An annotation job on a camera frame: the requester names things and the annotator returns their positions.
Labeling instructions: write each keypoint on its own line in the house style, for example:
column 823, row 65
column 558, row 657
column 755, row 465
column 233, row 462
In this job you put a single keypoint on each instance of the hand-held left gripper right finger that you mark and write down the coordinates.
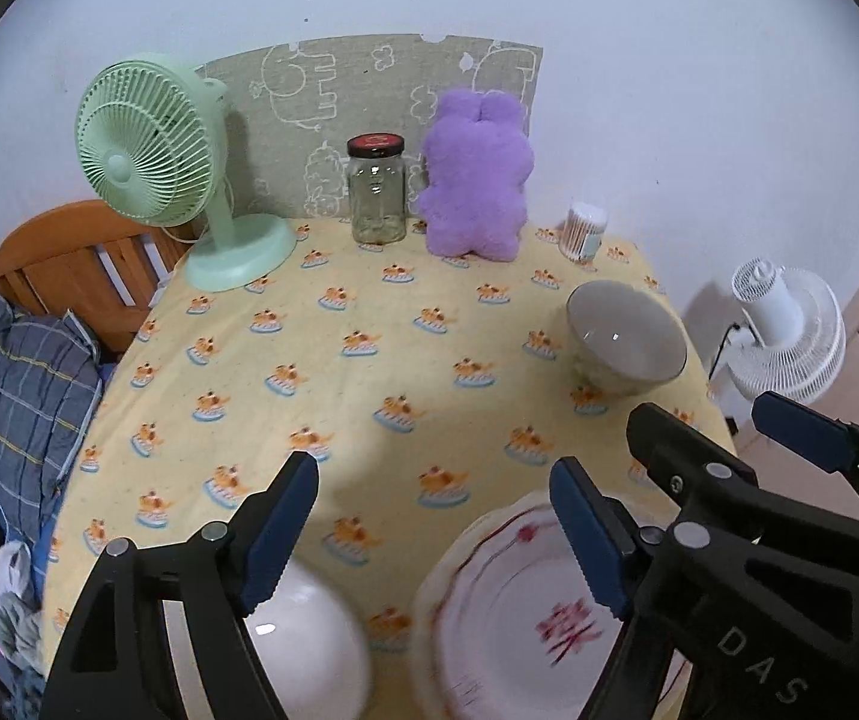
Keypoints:
column 587, row 540

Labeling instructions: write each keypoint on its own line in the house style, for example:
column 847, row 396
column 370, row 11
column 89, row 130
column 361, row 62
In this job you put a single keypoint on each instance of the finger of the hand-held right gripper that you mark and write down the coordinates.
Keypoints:
column 692, row 457
column 804, row 431

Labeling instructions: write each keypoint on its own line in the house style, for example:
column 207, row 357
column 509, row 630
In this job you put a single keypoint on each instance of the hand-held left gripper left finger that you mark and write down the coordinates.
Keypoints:
column 279, row 540

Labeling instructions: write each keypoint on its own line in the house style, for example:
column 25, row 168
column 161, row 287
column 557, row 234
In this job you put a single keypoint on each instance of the small bowl with leaf print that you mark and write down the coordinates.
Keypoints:
column 309, row 645

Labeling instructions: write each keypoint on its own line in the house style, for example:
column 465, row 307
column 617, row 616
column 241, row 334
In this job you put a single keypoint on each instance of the white plate with red pattern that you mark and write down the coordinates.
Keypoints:
column 504, row 615

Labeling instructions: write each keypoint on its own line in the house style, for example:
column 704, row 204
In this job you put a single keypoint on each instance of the large bowl with leaf print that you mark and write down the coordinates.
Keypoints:
column 624, row 330

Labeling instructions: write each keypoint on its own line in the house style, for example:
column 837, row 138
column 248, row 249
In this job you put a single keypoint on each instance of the white standing fan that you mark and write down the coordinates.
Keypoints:
column 782, row 330

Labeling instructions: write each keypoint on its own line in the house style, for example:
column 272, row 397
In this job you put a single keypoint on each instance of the yellow printed tablecloth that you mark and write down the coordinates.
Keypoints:
column 399, row 330

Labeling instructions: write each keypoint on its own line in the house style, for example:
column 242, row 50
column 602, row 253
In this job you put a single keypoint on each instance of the cotton swab container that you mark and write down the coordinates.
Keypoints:
column 585, row 236

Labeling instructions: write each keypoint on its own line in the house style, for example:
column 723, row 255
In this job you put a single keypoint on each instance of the crumpled grey cloth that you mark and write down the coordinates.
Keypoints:
column 13, row 600

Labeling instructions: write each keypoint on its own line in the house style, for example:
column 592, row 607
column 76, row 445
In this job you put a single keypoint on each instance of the blue plaid pillow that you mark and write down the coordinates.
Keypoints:
column 24, row 390

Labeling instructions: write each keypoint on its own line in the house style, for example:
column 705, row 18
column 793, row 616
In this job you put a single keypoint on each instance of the purple plush toy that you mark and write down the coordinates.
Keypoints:
column 474, row 180

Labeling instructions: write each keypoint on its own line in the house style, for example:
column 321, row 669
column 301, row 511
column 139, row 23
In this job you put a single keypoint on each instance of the glass jar with dark lid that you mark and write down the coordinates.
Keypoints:
column 378, row 195

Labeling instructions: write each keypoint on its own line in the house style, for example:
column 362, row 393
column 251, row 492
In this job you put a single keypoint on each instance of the wooden bed headboard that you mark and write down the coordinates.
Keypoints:
column 54, row 247

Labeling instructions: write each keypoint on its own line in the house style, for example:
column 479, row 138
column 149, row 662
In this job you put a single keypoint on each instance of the green desk fan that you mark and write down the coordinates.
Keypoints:
column 136, row 157

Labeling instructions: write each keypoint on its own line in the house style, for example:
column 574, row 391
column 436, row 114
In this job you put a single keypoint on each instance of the green elephant print wall cloth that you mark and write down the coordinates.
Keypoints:
column 369, row 90

